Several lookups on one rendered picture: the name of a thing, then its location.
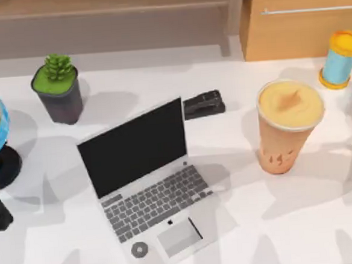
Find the black stapler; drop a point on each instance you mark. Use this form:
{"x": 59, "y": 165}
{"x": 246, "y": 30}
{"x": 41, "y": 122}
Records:
{"x": 203, "y": 104}

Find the open silver laptop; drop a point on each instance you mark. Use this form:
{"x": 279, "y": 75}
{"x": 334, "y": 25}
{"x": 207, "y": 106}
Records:
{"x": 143, "y": 182}

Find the orange drink cup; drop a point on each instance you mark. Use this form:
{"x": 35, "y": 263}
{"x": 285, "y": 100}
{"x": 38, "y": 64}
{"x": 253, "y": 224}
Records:
{"x": 287, "y": 124}

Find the green plant in grey pot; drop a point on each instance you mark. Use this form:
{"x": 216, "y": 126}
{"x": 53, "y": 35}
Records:
{"x": 59, "y": 92}

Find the wooden open shelf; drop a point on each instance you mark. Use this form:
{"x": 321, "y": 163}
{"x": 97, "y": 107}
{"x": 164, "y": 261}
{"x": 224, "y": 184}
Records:
{"x": 101, "y": 19}

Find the wooden cupboard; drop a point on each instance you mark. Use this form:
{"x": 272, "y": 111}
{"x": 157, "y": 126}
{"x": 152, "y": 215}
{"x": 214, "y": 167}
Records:
{"x": 301, "y": 29}

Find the blue and yellow canister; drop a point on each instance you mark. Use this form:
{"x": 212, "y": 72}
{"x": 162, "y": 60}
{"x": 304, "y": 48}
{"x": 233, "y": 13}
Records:
{"x": 339, "y": 62}

